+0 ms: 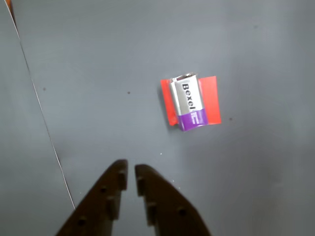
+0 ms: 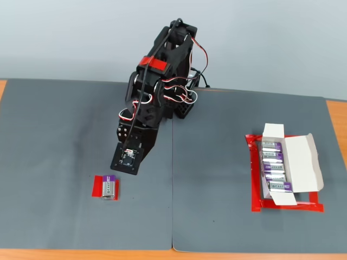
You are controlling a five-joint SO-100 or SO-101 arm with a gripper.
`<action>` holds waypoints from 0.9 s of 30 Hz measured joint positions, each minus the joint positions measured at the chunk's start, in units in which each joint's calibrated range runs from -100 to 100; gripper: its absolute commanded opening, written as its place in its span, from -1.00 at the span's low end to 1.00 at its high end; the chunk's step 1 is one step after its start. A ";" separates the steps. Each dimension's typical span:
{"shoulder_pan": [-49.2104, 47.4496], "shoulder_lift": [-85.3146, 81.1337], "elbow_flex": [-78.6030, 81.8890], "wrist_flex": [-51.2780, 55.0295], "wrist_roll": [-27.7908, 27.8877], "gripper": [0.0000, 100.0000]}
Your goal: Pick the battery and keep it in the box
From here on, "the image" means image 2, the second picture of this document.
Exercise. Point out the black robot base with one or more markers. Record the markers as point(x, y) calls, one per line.
point(184, 111)

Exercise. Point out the black square wrist camera module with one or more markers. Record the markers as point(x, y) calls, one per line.
point(126, 161)

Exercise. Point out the white cardboard box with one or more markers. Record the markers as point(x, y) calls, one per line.
point(301, 165)

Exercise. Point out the red tape frame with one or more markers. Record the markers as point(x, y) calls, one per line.
point(256, 195)

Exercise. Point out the red tape patch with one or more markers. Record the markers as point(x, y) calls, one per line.
point(96, 187)

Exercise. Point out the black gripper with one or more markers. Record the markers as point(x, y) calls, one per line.
point(122, 132)

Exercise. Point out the grey mat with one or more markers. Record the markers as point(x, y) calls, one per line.
point(67, 135)
point(217, 162)

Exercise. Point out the red tape band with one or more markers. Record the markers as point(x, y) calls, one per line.
point(154, 64)

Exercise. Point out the silver purple 9V battery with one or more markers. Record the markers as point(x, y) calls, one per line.
point(276, 177)
point(109, 188)
point(280, 187)
point(273, 156)
point(273, 167)
point(272, 146)

